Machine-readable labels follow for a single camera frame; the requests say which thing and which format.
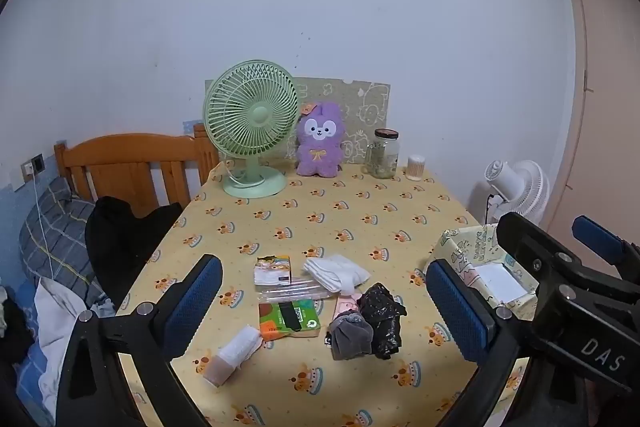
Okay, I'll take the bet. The green desk fan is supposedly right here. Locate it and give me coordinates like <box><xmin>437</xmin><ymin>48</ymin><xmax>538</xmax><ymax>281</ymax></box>
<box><xmin>202</xmin><ymin>60</ymin><xmax>299</xmax><ymax>198</ymax></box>

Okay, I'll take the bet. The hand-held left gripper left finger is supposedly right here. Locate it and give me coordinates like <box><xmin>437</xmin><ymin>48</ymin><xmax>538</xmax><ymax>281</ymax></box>
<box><xmin>56</xmin><ymin>254</ymin><xmax>224</xmax><ymax>427</ymax></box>

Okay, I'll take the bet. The pink sock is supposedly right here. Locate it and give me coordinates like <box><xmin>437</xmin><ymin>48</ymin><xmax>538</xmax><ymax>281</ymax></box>
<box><xmin>334</xmin><ymin>292</ymin><xmax>363</xmax><ymax>318</ymax></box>

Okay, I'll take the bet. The pink door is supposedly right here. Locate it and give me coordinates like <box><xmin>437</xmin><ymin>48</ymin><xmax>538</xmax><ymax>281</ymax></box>
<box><xmin>542</xmin><ymin>0</ymin><xmax>640</xmax><ymax>258</ymax></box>

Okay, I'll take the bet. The black cloth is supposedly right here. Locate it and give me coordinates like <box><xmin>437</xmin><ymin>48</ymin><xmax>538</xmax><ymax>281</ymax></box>
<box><xmin>85</xmin><ymin>196</ymin><xmax>183</xmax><ymax>308</ymax></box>

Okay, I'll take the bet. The dark cloth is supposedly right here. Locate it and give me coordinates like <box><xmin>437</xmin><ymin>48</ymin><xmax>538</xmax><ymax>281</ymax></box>
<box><xmin>0</xmin><ymin>287</ymin><xmax>32</xmax><ymax>364</ymax></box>

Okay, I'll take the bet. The wall socket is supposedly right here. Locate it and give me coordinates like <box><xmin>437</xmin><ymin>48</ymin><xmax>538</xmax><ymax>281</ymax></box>
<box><xmin>21</xmin><ymin>154</ymin><xmax>46</xmax><ymax>182</ymax></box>

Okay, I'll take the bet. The white standing fan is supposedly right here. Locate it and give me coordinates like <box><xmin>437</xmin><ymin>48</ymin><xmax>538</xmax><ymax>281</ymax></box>
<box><xmin>482</xmin><ymin>159</ymin><xmax>551</xmax><ymax>225</ymax></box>

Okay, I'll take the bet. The white cloth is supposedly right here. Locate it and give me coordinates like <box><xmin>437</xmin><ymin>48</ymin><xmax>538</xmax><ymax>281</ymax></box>
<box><xmin>303</xmin><ymin>254</ymin><xmax>371</xmax><ymax>295</ymax></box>

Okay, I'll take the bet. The white crumpled bedsheet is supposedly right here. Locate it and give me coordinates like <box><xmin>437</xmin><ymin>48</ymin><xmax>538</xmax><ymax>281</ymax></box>
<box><xmin>15</xmin><ymin>277</ymin><xmax>101</xmax><ymax>425</ymax></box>

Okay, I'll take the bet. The thin white cable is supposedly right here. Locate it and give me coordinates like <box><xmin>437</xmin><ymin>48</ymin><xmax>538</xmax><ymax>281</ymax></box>
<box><xmin>31</xmin><ymin>172</ymin><xmax>58</xmax><ymax>283</ymax></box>

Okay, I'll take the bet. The green orange tissue pack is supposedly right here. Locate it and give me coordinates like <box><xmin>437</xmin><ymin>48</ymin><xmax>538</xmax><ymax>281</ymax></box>
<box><xmin>258</xmin><ymin>299</ymin><xmax>321</xmax><ymax>341</ymax></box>

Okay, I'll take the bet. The wooden bed headboard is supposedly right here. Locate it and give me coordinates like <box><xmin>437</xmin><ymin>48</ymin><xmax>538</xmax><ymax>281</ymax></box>
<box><xmin>54</xmin><ymin>123</ymin><xmax>221</xmax><ymax>208</ymax></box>

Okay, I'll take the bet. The glass jar with dark lid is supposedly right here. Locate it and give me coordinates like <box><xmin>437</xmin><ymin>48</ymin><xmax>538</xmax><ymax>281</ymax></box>
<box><xmin>364</xmin><ymin>128</ymin><xmax>401</xmax><ymax>180</ymax></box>

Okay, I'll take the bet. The purple plush toy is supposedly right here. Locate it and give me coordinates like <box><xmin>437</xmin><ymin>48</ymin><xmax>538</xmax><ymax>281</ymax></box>
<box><xmin>295</xmin><ymin>101</ymin><xmax>347</xmax><ymax>178</ymax></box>

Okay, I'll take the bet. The patterned fabric storage box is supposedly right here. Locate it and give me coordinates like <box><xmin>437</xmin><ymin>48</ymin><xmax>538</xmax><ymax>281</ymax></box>
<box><xmin>431</xmin><ymin>223</ymin><xmax>541</xmax><ymax>322</ymax></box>

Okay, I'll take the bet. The white flat pad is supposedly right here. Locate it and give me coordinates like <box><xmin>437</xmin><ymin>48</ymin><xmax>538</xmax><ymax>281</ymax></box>
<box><xmin>472</xmin><ymin>263</ymin><xmax>528</xmax><ymax>305</ymax></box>

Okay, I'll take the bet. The blue plaid pillow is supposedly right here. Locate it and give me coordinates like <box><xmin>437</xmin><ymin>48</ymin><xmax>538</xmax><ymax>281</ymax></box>
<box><xmin>19</xmin><ymin>177</ymin><xmax>106</xmax><ymax>303</ymax></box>

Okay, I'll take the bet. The grey sock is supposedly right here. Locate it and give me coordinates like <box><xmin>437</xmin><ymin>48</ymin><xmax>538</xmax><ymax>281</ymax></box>
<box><xmin>327</xmin><ymin>312</ymin><xmax>375</xmax><ymax>361</ymax></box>

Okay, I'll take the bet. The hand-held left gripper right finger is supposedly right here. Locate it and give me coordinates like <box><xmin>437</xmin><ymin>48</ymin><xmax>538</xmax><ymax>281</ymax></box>
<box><xmin>425</xmin><ymin>258</ymin><xmax>532</xmax><ymax>427</ymax></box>

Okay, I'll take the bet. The black plastic bag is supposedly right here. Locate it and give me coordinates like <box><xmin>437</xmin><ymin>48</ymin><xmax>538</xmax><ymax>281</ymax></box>
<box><xmin>359</xmin><ymin>283</ymin><xmax>408</xmax><ymax>360</ymax></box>

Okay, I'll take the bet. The white tissue roll packet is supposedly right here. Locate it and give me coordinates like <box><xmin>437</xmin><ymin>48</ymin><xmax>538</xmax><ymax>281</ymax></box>
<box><xmin>204</xmin><ymin>326</ymin><xmax>263</xmax><ymax>388</ymax></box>

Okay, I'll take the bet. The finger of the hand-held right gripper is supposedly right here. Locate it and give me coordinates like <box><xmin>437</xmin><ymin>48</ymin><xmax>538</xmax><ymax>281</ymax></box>
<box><xmin>496</xmin><ymin>212</ymin><xmax>621</xmax><ymax>303</ymax></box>
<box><xmin>572</xmin><ymin>215</ymin><xmax>640</xmax><ymax>283</ymax></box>

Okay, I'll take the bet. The yellow printed tablecloth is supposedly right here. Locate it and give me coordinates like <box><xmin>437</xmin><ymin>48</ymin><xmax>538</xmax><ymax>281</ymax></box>
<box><xmin>114</xmin><ymin>159</ymin><xmax>541</xmax><ymax>427</ymax></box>

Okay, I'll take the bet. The clear plastic straw pack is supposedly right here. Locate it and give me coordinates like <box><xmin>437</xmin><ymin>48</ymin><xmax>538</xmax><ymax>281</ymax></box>
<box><xmin>257</xmin><ymin>276</ymin><xmax>337</xmax><ymax>305</ymax></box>

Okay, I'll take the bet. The cotton swab container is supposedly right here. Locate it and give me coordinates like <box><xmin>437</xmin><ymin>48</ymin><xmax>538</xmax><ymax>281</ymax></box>
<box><xmin>405</xmin><ymin>154</ymin><xmax>427</xmax><ymax>182</ymax></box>

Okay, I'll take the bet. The cotton pad pack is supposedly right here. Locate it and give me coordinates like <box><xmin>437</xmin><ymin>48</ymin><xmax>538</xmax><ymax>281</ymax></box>
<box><xmin>254</xmin><ymin>255</ymin><xmax>293</xmax><ymax>286</ymax></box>

